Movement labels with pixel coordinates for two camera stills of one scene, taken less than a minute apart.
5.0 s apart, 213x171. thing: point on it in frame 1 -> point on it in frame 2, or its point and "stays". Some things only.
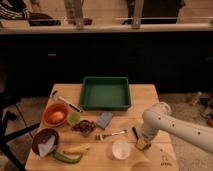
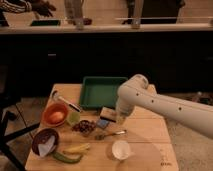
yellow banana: [77, 149] stays
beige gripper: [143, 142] -> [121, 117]
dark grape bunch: [85, 127] stays
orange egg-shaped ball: [56, 117] stays
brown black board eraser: [135, 133] -> [108, 114]
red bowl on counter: [87, 21] stays
